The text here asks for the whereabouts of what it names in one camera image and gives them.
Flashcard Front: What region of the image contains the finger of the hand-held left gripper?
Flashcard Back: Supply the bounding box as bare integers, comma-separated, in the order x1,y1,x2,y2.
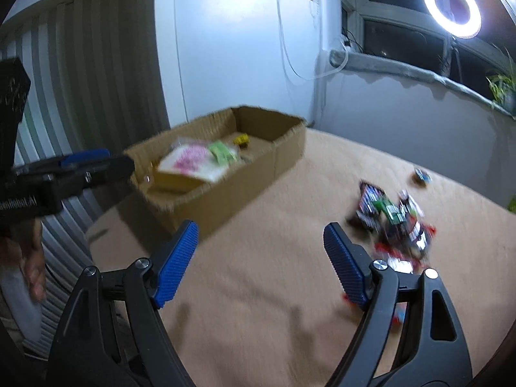
52,155,135,198
14,149,111,176

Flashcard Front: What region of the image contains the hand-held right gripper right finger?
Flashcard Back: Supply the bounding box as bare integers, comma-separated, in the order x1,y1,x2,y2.
323,222,472,387

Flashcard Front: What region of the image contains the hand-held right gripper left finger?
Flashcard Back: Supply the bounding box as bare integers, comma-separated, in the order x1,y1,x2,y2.
46,220,199,387

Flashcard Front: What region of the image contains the pile of snack packets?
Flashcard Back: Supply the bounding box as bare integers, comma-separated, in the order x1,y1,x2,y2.
347,179,438,303

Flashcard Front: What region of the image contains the cardboard box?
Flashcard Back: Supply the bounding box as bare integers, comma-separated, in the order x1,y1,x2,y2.
123,105,308,240

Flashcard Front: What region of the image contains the person's left hand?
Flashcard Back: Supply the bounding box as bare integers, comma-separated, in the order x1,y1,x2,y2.
20,220,47,302

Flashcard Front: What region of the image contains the white pink snack bag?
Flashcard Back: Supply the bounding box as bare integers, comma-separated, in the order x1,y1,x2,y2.
156,139,226,182

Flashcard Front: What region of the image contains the person's white garment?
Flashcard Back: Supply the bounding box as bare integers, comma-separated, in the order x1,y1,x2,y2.
0,264,43,341

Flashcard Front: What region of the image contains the green snack bag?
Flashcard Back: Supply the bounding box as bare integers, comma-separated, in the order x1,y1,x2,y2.
207,140,238,166

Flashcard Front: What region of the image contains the white cabinet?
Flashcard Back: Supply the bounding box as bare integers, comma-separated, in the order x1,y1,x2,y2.
155,0,323,130

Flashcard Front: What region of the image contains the grey windowsill cover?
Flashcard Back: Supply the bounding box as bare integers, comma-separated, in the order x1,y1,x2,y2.
330,50,516,118

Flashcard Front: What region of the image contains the green potted plant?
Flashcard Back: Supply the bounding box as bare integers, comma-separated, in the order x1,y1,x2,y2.
486,46,516,114

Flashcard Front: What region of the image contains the black tripod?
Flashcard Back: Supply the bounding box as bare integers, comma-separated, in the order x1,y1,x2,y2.
439,36,463,78

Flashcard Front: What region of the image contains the white framed window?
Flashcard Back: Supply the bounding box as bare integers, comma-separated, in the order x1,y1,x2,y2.
339,0,516,103

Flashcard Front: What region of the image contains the white cable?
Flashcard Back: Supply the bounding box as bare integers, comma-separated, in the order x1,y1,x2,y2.
276,0,351,83

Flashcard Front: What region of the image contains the white ring light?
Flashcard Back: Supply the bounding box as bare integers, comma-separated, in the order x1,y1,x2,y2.
422,0,482,38

